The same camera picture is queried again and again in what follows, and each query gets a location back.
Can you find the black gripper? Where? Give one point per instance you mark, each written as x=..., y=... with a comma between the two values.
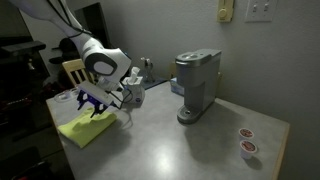
x=90, y=101

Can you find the yellow microfibre towel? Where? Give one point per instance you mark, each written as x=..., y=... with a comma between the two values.
x=83, y=130

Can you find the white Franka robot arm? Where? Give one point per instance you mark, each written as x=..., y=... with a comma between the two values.
x=103, y=65

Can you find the light wooden chair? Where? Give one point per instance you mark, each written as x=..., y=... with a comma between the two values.
x=74, y=68

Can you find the white tissue box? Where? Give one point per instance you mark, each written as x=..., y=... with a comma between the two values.
x=135, y=93

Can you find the black hat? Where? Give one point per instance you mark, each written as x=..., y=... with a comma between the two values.
x=68, y=45

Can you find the black upright panel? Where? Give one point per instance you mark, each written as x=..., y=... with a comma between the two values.
x=96, y=26

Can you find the black shelf board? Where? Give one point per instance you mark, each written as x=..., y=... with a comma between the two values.
x=23, y=48

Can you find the blue cardboard box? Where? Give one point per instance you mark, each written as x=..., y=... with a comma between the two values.
x=176, y=87

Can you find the grey pod coffee maker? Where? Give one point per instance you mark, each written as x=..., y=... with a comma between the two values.
x=200, y=80

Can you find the white coffee pod red lid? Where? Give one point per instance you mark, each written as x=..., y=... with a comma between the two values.
x=246, y=133
x=248, y=148

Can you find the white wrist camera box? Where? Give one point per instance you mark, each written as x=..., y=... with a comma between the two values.
x=96, y=93

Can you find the yellow wall thermostat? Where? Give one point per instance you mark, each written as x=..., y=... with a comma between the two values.
x=225, y=11

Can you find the white light switch plate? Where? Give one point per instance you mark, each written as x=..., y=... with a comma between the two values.
x=260, y=10

